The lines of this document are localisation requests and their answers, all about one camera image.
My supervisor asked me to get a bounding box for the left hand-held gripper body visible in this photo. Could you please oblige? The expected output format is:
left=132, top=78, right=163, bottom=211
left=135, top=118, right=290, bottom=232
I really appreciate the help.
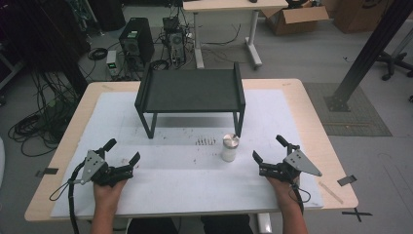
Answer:
left=79, top=149, right=134, bottom=188

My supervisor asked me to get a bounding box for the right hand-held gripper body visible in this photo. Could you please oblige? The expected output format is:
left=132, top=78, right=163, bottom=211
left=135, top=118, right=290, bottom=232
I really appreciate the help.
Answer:
left=258, top=148, right=323, bottom=183

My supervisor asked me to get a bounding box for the black metal shelf rack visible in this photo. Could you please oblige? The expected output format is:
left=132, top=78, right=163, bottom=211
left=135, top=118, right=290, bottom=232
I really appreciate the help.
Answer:
left=133, top=61, right=246, bottom=140

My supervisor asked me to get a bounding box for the person's left hand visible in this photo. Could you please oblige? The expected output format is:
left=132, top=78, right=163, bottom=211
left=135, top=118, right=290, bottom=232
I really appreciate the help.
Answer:
left=93, top=177, right=129, bottom=211

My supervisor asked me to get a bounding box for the person's right hand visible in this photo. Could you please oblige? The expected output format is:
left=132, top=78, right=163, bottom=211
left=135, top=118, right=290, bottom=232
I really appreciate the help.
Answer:
left=265, top=175, right=302, bottom=211

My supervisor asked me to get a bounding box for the beige tape strip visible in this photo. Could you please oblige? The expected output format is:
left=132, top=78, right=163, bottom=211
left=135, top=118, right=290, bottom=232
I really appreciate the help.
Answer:
left=318, top=180, right=345, bottom=206

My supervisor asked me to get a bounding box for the black tape piece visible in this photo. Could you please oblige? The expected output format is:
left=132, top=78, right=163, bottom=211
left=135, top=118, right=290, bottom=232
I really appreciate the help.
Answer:
left=336, top=175, right=358, bottom=187
left=34, top=167, right=59, bottom=178

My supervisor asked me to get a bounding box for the white table mat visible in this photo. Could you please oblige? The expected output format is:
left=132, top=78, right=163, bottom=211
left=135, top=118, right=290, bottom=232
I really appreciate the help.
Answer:
left=50, top=89, right=325, bottom=218

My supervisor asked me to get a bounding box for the white table leg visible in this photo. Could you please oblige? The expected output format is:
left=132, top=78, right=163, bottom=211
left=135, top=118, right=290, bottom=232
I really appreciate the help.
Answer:
left=257, top=213, right=274, bottom=234

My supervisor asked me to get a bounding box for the person's left leg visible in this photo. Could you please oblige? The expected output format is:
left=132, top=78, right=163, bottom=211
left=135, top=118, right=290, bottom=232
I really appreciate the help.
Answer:
left=126, top=216, right=180, bottom=234

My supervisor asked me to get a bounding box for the person's leg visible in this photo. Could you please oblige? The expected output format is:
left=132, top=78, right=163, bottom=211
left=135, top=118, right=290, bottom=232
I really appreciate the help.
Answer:
left=126, top=216, right=180, bottom=234
left=200, top=214, right=255, bottom=234

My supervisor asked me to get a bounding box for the person's right leg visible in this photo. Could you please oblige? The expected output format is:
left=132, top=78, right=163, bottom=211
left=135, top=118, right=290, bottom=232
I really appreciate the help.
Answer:
left=200, top=214, right=255, bottom=234

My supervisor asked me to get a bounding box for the grey floor mat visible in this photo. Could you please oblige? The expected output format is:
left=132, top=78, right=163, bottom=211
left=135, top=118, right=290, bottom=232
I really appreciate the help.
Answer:
left=303, top=82, right=394, bottom=137

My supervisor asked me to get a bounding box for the black tape cross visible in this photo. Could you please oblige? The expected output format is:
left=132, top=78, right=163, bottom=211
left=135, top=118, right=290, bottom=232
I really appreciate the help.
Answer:
left=341, top=208, right=374, bottom=223

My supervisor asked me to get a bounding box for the white device with green display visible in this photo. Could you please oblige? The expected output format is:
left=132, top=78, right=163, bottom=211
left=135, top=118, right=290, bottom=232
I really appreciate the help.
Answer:
left=105, top=50, right=120, bottom=78

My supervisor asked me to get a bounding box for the black computer tower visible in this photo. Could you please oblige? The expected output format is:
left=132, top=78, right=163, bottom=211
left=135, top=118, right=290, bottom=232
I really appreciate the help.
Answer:
left=118, top=17, right=156, bottom=72

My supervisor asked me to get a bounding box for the open computer tower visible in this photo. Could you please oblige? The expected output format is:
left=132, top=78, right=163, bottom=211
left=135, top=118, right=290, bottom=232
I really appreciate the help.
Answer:
left=162, top=17, right=187, bottom=67

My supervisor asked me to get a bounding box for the open cardboard box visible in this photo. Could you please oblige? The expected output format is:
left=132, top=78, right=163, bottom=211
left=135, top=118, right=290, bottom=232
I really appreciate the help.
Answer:
left=260, top=0, right=330, bottom=36

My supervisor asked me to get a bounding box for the black curtain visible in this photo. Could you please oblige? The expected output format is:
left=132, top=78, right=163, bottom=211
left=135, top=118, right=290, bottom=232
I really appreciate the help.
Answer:
left=0, top=0, right=90, bottom=96

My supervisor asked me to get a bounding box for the black office chair base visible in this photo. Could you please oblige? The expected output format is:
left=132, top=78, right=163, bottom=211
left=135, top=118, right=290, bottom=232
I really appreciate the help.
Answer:
left=375, top=48, right=413, bottom=82

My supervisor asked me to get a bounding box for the white desk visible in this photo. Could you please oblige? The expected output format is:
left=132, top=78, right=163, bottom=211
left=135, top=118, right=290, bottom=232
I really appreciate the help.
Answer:
left=182, top=0, right=289, bottom=70

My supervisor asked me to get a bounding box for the closed cardboard box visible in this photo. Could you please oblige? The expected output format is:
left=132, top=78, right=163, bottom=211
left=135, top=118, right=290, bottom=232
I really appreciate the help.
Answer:
left=333, top=0, right=393, bottom=35

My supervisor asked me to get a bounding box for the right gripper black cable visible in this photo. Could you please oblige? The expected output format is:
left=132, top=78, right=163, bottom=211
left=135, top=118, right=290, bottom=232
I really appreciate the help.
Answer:
left=291, top=180, right=312, bottom=215

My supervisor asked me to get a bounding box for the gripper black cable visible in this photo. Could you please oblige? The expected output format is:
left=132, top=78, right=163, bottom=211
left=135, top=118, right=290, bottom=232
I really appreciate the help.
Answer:
left=49, top=161, right=86, bottom=234
left=291, top=180, right=312, bottom=215

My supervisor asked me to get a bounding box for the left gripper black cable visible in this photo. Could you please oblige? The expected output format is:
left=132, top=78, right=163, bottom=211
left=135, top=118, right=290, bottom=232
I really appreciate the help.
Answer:
left=49, top=161, right=86, bottom=234

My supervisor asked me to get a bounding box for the bundle of black floor cables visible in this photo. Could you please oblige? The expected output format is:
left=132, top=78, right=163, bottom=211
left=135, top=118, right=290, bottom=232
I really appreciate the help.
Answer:
left=7, top=69, right=81, bottom=158

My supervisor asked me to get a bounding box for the coiled black cable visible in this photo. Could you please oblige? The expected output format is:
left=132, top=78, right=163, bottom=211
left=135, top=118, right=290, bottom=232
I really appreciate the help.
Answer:
left=87, top=47, right=109, bottom=61

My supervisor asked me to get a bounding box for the thin black floor cable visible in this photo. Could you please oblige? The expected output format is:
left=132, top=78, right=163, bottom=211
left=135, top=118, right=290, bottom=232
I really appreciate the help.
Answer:
left=204, top=23, right=243, bottom=47

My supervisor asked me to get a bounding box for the black metal post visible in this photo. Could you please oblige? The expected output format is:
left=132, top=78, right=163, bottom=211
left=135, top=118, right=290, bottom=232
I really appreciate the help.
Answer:
left=323, top=0, right=413, bottom=113

